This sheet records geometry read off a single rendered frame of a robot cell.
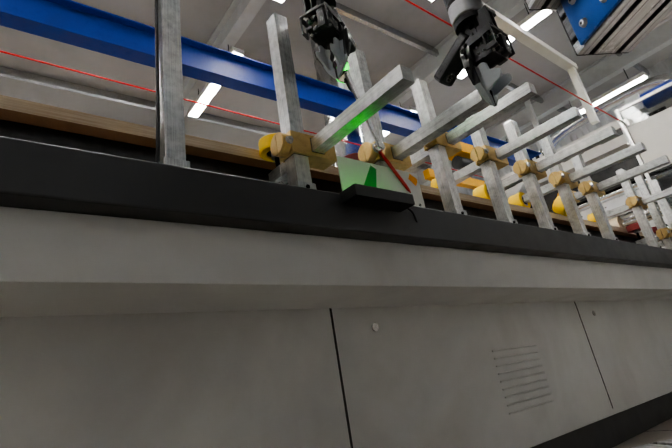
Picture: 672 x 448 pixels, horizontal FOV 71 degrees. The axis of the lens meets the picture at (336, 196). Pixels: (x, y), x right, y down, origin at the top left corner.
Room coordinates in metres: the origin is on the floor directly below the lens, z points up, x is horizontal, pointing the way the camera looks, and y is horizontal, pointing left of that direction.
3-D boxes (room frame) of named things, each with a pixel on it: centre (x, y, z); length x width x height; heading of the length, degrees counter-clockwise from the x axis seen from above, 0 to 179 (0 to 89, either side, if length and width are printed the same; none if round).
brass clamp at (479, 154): (1.37, -0.51, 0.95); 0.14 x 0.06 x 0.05; 132
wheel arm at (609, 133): (1.52, -0.73, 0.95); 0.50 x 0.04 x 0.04; 42
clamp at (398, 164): (1.04, -0.13, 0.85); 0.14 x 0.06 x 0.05; 132
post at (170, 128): (0.68, 0.26, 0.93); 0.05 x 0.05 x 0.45; 42
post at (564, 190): (1.69, -0.86, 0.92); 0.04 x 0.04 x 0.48; 42
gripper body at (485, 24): (0.81, -0.36, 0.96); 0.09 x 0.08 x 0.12; 42
